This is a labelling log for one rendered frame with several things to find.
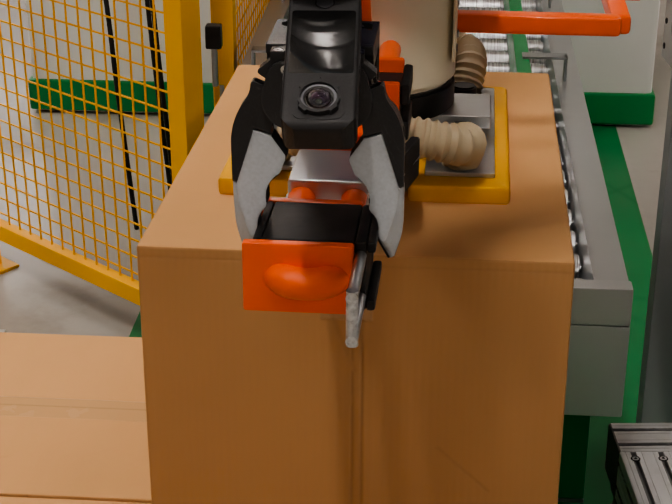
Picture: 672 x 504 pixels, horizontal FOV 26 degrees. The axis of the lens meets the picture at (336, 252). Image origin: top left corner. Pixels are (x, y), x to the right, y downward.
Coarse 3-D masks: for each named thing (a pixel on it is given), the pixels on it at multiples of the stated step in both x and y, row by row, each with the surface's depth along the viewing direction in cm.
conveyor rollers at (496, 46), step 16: (464, 0) 368; (480, 0) 368; (496, 0) 368; (528, 0) 367; (496, 48) 335; (528, 48) 334; (496, 64) 319; (544, 64) 319; (576, 256) 229; (576, 272) 228
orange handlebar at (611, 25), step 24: (624, 0) 162; (480, 24) 156; (504, 24) 156; (528, 24) 156; (552, 24) 156; (576, 24) 155; (600, 24) 155; (624, 24) 156; (384, 48) 144; (312, 192) 109; (360, 192) 108; (288, 288) 95; (312, 288) 94; (336, 288) 95
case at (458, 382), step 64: (512, 128) 164; (192, 192) 146; (512, 192) 146; (192, 256) 133; (384, 256) 132; (448, 256) 131; (512, 256) 131; (192, 320) 136; (256, 320) 135; (320, 320) 135; (384, 320) 134; (448, 320) 134; (512, 320) 133; (192, 384) 139; (256, 384) 138; (320, 384) 137; (384, 384) 137; (448, 384) 136; (512, 384) 136; (192, 448) 142; (256, 448) 141; (320, 448) 140; (384, 448) 140; (448, 448) 139; (512, 448) 138
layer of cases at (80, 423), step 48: (0, 336) 206; (48, 336) 206; (96, 336) 206; (0, 384) 194; (48, 384) 194; (96, 384) 194; (144, 384) 194; (0, 432) 183; (48, 432) 183; (96, 432) 183; (144, 432) 183; (0, 480) 174; (48, 480) 174; (96, 480) 174; (144, 480) 174
